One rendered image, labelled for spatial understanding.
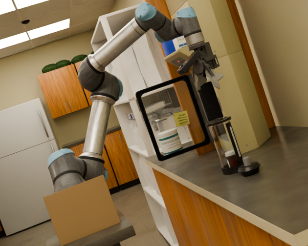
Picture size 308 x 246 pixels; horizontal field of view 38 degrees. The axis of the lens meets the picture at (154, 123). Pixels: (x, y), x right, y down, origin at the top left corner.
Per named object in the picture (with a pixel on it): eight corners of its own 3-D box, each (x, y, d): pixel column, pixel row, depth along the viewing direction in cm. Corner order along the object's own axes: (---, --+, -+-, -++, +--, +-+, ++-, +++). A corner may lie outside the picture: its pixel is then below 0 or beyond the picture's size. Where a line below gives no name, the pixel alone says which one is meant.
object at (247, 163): (267, 169, 172) (261, 153, 171) (249, 178, 168) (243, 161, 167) (252, 168, 180) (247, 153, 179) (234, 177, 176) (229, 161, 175)
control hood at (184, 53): (188, 69, 242) (182, 51, 241) (207, 61, 210) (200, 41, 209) (168, 76, 240) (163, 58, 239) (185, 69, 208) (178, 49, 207)
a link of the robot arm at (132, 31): (63, 67, 196) (144, -7, 177) (82, 77, 204) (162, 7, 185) (67, 86, 190) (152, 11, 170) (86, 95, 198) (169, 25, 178)
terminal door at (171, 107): (211, 143, 243) (187, 73, 240) (159, 162, 240) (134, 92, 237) (210, 143, 244) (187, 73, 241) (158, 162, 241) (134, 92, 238)
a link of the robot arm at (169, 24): (148, 19, 188) (169, 10, 182) (164, 31, 196) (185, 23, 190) (147, 35, 185) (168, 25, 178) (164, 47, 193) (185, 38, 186)
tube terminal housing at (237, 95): (256, 134, 250) (212, 2, 244) (284, 137, 218) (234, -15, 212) (216, 150, 245) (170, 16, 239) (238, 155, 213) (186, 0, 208)
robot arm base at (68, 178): (53, 192, 163) (47, 172, 169) (55, 215, 174) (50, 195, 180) (93, 182, 168) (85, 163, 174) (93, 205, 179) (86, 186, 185)
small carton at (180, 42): (185, 49, 223) (181, 37, 223) (188, 47, 218) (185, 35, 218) (176, 51, 222) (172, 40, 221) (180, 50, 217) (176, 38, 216)
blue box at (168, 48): (183, 51, 238) (177, 35, 237) (187, 48, 228) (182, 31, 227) (165, 57, 236) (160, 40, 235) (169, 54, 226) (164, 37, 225)
